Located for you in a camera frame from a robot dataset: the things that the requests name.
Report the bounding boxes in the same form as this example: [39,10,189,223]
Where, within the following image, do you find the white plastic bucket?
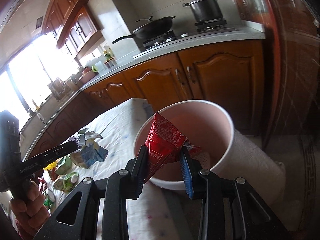
[132,100,235,192]

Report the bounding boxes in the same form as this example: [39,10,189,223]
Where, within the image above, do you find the person's left hand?
[9,179,50,238]

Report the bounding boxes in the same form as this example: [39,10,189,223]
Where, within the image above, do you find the dish rack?
[47,77,75,100]

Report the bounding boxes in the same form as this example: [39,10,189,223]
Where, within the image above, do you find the green red packet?
[43,189,57,209]

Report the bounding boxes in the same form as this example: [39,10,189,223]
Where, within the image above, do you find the pink pot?
[79,66,98,83]

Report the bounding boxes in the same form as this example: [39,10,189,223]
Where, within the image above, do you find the green bottle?
[104,45,114,62]

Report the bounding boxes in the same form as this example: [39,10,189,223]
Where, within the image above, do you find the red snack packet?
[144,112,204,183]

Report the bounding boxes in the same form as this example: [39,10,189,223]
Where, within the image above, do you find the kitchen faucet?
[28,99,46,124]

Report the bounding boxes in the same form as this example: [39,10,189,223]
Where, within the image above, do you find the green white snack packet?
[53,172,79,193]

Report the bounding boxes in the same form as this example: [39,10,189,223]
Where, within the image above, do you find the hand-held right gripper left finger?
[32,145,150,240]

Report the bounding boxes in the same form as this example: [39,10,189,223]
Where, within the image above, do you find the wooden base cabinets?
[21,40,265,160]

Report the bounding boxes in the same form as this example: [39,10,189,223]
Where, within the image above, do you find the window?
[0,34,83,130]

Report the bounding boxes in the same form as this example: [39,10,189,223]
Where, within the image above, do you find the black wok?
[112,16,176,44]

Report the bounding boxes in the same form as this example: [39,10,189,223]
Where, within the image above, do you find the white quilted cloth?
[231,129,287,232]

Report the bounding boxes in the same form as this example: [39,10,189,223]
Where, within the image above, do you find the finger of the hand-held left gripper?
[41,141,78,165]

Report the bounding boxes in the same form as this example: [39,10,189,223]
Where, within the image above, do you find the crumpled white wrapper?
[75,128,103,147]

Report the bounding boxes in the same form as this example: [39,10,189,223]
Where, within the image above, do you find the crumpled white blue packet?
[70,144,109,169]

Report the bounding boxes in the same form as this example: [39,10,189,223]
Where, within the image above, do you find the white printed tablecloth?
[15,97,190,240]

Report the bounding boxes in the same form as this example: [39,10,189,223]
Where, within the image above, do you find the grey stone countertop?
[20,21,266,140]

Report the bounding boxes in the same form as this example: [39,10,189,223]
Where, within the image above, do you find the gas stove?
[142,17,237,50]

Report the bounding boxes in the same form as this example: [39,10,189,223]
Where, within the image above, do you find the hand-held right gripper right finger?
[180,146,290,240]

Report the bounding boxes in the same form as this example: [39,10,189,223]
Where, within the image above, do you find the steel pot with lid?
[182,0,223,23]

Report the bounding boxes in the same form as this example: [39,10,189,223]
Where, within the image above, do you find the wooden wall cabinets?
[41,0,104,57]

